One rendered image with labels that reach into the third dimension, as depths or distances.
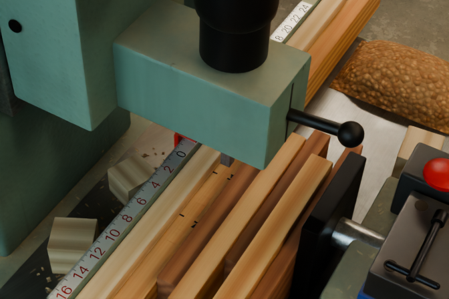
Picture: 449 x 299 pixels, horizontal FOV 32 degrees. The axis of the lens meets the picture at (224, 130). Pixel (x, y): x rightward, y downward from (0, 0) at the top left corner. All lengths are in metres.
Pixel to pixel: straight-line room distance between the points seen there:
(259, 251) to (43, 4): 0.24
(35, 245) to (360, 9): 0.42
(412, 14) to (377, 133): 1.71
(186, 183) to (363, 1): 0.33
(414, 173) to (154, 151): 0.36
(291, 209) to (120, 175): 0.25
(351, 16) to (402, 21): 1.59
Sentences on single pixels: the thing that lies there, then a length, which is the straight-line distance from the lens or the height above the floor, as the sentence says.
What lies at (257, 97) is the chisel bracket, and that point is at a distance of 0.55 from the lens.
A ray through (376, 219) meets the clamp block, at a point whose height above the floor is 0.96.
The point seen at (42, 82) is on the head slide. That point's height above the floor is 1.03.
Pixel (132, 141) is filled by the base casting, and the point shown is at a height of 0.80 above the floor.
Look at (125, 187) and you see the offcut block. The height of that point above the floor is 0.83.
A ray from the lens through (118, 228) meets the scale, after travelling 0.62.
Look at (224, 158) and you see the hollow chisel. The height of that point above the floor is 0.96.
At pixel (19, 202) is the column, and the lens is 0.77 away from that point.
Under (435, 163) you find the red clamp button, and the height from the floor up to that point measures 1.02.
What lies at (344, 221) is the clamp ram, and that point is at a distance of 0.62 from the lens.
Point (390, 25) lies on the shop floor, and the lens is 2.42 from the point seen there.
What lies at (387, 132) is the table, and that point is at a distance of 0.79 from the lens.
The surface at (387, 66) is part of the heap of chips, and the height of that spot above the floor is 0.93.
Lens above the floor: 1.45
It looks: 46 degrees down
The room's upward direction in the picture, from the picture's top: 3 degrees clockwise
